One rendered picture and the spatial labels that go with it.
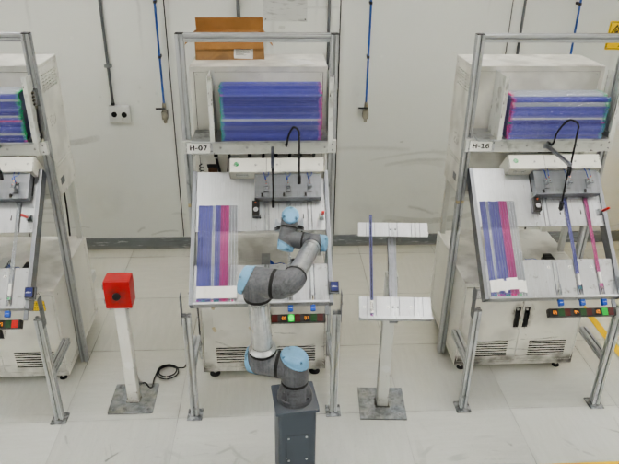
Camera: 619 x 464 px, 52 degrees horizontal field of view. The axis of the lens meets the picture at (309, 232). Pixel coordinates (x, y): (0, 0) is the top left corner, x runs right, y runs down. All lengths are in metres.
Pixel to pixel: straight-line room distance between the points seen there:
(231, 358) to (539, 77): 2.25
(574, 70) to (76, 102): 3.29
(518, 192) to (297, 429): 1.68
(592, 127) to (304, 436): 2.10
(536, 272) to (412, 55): 2.02
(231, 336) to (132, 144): 1.92
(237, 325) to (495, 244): 1.44
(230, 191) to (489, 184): 1.36
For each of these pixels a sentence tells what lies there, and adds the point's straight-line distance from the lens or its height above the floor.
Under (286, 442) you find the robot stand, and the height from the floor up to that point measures 0.38.
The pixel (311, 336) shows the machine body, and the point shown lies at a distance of 3.60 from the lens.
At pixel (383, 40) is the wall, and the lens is 4.69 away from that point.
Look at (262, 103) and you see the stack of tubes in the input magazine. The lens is 3.16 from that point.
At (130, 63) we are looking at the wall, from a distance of 4.76.
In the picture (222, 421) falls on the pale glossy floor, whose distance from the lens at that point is 3.53.
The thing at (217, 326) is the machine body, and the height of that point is 0.37.
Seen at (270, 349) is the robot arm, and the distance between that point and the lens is 2.66.
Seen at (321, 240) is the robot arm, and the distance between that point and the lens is 2.72.
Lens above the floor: 2.40
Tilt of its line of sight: 26 degrees down
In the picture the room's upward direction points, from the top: 1 degrees clockwise
